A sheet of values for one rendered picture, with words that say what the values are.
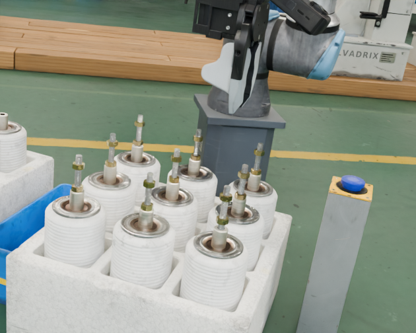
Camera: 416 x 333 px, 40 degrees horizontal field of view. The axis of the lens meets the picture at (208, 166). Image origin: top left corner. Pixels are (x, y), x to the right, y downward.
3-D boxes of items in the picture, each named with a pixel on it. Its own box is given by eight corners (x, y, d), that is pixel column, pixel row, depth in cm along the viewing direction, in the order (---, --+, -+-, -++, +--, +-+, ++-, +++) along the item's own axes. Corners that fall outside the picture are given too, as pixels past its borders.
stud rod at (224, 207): (216, 232, 85) (222, 186, 82) (218, 229, 86) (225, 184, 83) (222, 234, 85) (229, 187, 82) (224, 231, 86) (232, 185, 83)
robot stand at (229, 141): (180, 200, 156) (193, 93, 144) (246, 202, 160) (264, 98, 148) (191, 235, 139) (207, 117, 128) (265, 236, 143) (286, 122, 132)
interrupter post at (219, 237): (209, 242, 87) (212, 223, 86) (225, 244, 88) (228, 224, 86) (210, 250, 85) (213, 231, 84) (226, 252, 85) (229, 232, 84)
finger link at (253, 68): (215, 92, 85) (221, 31, 80) (253, 101, 83) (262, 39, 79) (208, 100, 82) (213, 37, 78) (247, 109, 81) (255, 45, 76)
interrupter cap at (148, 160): (114, 153, 115) (115, 150, 115) (152, 154, 117) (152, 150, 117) (119, 168, 108) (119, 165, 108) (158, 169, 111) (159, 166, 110)
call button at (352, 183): (340, 183, 100) (343, 172, 99) (363, 188, 99) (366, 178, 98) (338, 191, 96) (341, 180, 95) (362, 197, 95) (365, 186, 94)
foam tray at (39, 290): (109, 242, 131) (115, 170, 124) (277, 290, 122) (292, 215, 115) (5, 348, 96) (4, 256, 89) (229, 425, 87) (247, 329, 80)
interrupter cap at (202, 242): (192, 232, 90) (193, 228, 89) (240, 236, 90) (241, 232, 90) (193, 258, 83) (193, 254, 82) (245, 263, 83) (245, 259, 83)
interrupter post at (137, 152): (129, 158, 114) (130, 143, 112) (141, 158, 114) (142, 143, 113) (131, 163, 111) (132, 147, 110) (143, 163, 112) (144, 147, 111)
